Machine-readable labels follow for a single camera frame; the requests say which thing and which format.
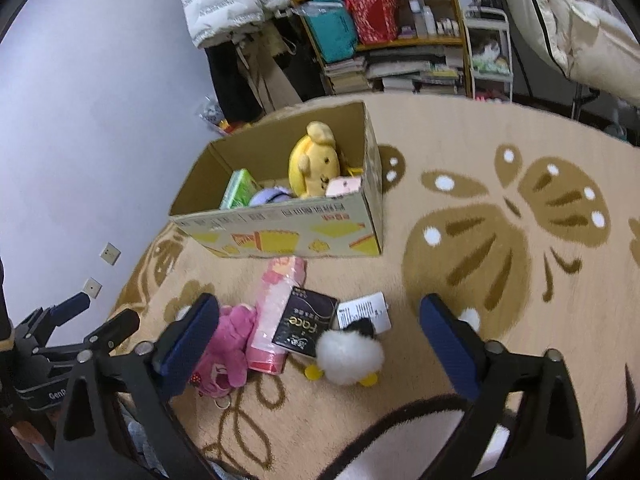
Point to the lower wall socket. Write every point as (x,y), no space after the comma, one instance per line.
(92,288)

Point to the pink swirl roll plush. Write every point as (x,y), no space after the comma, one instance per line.
(343,186)

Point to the black Face tissue pack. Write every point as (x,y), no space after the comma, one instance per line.
(306,316)

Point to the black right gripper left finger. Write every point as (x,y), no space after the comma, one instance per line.
(92,440)

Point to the white fluffy duck plush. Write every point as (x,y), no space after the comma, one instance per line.
(348,357)

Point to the wall socket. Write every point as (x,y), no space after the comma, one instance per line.
(110,254)
(92,288)

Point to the clear bag of toys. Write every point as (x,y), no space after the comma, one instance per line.
(211,113)

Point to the black hanging coat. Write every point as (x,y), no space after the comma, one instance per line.
(235,97)

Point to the pink bear plush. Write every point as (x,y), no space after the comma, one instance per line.
(223,365)

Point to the open cardboard box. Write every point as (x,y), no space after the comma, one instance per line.
(343,226)

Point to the white cushioned chair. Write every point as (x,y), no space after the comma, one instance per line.
(586,40)

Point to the white-haired blindfolded plush doll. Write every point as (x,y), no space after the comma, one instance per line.
(266,196)

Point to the beige patterned carpet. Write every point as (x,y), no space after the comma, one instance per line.
(525,223)

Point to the green tissue pack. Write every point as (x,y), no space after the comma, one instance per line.
(240,190)

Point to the beige trench coat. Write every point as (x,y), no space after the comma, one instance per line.
(270,85)

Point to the white metal trolley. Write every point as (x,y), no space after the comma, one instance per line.
(490,50)

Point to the yellow dog plush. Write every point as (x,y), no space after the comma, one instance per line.
(313,162)

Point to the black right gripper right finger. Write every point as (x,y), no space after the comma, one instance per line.
(547,440)

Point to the upper wall socket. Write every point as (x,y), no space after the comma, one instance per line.
(110,254)

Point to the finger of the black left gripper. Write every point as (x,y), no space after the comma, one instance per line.
(112,333)
(41,323)

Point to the stack of books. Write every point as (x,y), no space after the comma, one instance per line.
(348,76)

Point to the wooden shelf unit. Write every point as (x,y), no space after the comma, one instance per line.
(416,46)

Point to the red patterned bag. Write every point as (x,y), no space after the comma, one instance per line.
(375,20)

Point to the teal bag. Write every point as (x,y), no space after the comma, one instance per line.
(332,27)

